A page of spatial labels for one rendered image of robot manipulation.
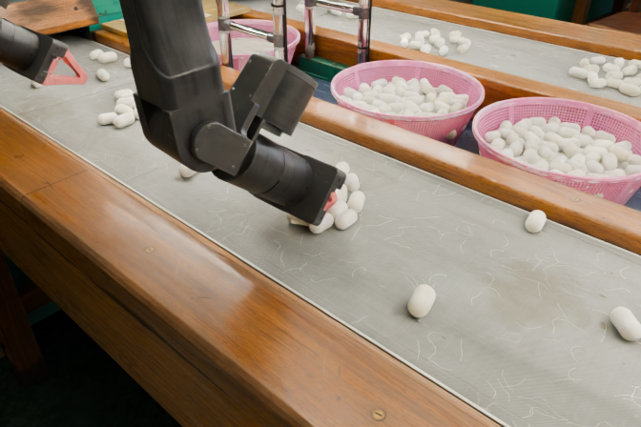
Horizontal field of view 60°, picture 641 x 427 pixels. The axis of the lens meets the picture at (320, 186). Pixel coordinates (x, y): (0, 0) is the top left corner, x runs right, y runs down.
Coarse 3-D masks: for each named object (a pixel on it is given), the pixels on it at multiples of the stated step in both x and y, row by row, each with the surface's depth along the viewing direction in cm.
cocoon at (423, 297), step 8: (416, 288) 55; (424, 288) 55; (416, 296) 54; (424, 296) 54; (432, 296) 54; (408, 304) 54; (416, 304) 53; (424, 304) 53; (416, 312) 53; (424, 312) 53
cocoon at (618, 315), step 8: (616, 312) 53; (624, 312) 52; (616, 320) 52; (624, 320) 52; (632, 320) 51; (616, 328) 52; (624, 328) 51; (632, 328) 51; (640, 328) 51; (624, 336) 51; (632, 336) 51; (640, 336) 51
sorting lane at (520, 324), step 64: (0, 64) 116; (64, 64) 116; (64, 128) 90; (128, 128) 90; (192, 192) 74; (384, 192) 74; (448, 192) 74; (256, 256) 62; (320, 256) 62; (384, 256) 62; (448, 256) 62; (512, 256) 62; (576, 256) 62; (640, 256) 62; (384, 320) 54; (448, 320) 54; (512, 320) 54; (576, 320) 54; (640, 320) 54; (448, 384) 48; (512, 384) 48; (576, 384) 48; (640, 384) 48
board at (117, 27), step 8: (208, 0) 147; (208, 8) 140; (216, 8) 140; (232, 8) 140; (240, 8) 140; (248, 8) 140; (208, 16) 133; (216, 16) 134; (104, 24) 128; (112, 24) 128; (120, 24) 128; (120, 32) 124
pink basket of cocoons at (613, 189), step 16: (480, 112) 88; (496, 112) 91; (512, 112) 93; (528, 112) 94; (544, 112) 94; (592, 112) 91; (608, 112) 89; (480, 128) 88; (496, 128) 92; (608, 128) 89; (624, 128) 87; (640, 128) 85; (480, 144) 80; (640, 144) 84; (496, 160) 79; (512, 160) 75; (544, 176) 73; (560, 176) 72; (576, 176) 71; (624, 176) 71; (640, 176) 72; (592, 192) 73; (608, 192) 73; (624, 192) 74
